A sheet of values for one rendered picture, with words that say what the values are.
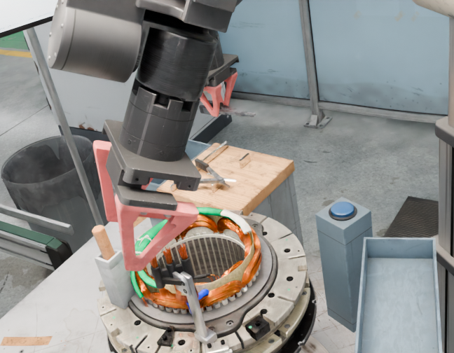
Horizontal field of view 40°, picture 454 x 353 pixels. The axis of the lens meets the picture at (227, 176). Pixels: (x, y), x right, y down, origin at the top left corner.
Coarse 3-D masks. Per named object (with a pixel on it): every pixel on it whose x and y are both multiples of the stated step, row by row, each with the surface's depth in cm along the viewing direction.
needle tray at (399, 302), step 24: (384, 240) 99; (408, 240) 98; (432, 240) 96; (384, 264) 99; (408, 264) 98; (432, 264) 97; (360, 288) 90; (384, 288) 95; (408, 288) 94; (432, 288) 93; (360, 312) 86; (384, 312) 91; (408, 312) 90; (432, 312) 89; (360, 336) 86; (384, 336) 87; (408, 336) 86; (432, 336) 86
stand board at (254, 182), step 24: (216, 144) 133; (216, 168) 125; (240, 168) 124; (264, 168) 122; (288, 168) 122; (168, 192) 121; (192, 192) 119; (216, 192) 118; (240, 192) 117; (264, 192) 117
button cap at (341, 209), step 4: (336, 204) 112; (340, 204) 111; (344, 204) 111; (348, 204) 111; (332, 208) 111; (336, 208) 111; (340, 208) 110; (344, 208) 110; (348, 208) 110; (352, 208) 110; (332, 212) 110; (336, 212) 110; (340, 212) 109; (344, 212) 109; (348, 212) 109; (352, 212) 110; (336, 216) 110; (340, 216) 109; (344, 216) 109
